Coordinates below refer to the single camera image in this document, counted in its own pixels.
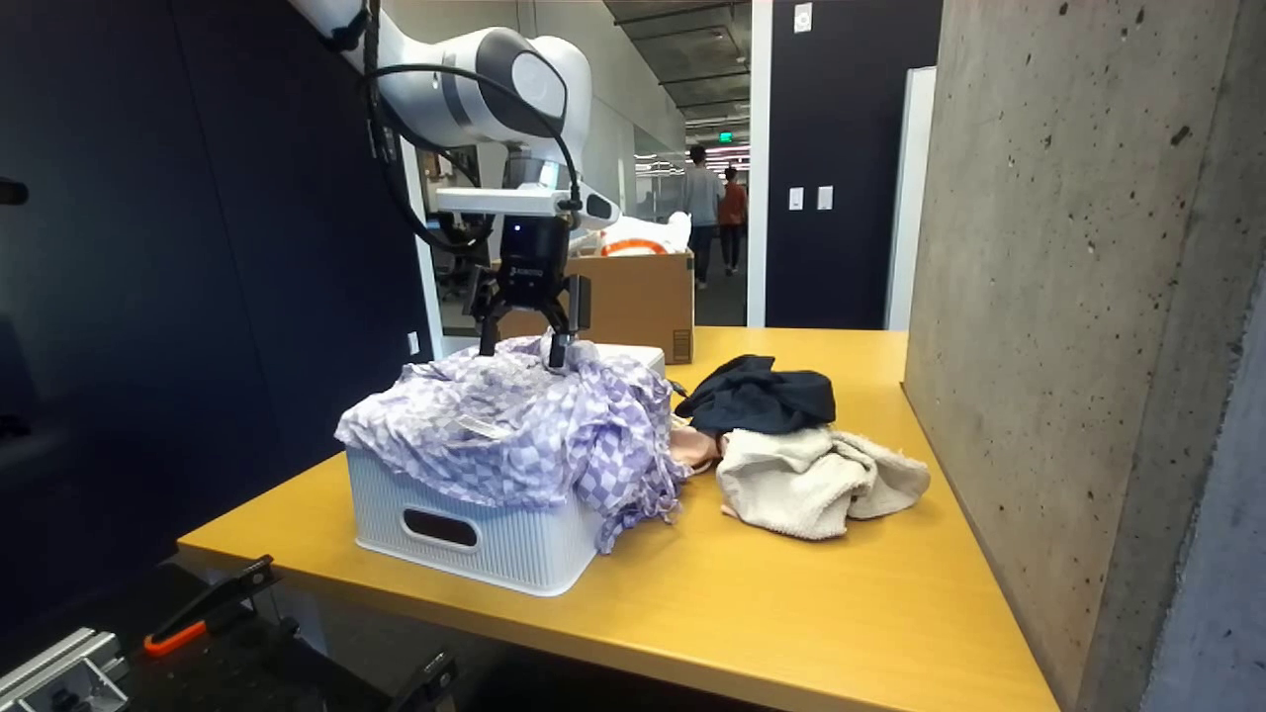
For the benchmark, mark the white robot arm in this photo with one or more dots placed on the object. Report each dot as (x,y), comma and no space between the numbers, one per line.
(450,101)

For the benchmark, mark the person in grey shirt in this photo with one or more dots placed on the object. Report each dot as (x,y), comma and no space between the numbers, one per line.
(696,201)

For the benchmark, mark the pink cloth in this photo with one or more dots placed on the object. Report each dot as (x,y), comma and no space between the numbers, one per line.
(695,454)

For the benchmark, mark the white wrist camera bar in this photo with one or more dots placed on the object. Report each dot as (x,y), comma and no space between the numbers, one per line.
(498,201)

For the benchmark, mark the white leaning panel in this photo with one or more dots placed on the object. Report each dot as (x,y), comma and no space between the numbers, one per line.
(910,201)

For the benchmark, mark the cardboard box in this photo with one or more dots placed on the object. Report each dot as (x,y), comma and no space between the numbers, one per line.
(633,304)

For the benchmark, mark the beige cloth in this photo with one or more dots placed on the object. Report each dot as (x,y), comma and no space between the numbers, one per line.
(806,482)

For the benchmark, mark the white door frame post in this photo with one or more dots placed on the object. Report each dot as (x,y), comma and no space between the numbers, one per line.
(756,159)

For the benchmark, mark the white plastic basket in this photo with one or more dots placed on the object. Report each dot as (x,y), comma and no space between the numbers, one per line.
(487,541)

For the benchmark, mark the person in red shirt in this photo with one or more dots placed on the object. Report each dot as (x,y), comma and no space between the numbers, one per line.
(734,205)

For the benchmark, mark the white plastic bag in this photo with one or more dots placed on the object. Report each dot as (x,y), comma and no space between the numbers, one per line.
(654,233)

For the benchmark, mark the orange black bar clamp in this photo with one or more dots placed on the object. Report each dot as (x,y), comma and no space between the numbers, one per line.
(198,616)

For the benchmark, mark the green exit sign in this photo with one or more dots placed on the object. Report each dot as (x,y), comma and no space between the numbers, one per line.
(724,135)

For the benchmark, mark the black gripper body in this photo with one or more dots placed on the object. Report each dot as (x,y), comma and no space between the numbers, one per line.
(537,254)

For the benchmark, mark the aluminium extrusion rail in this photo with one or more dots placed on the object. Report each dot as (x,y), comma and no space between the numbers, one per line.
(53,668)

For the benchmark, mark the black cloth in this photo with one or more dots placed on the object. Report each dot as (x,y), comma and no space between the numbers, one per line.
(756,398)

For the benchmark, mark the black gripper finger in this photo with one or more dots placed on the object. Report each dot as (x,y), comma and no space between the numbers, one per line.
(484,320)
(558,332)

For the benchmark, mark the white wall sign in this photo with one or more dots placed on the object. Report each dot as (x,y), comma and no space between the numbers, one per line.
(802,19)

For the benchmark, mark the white wall switch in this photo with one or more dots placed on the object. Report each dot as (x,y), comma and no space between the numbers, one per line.
(823,201)
(795,201)

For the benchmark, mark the purple checkered cloth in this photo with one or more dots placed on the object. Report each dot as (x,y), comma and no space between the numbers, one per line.
(526,438)

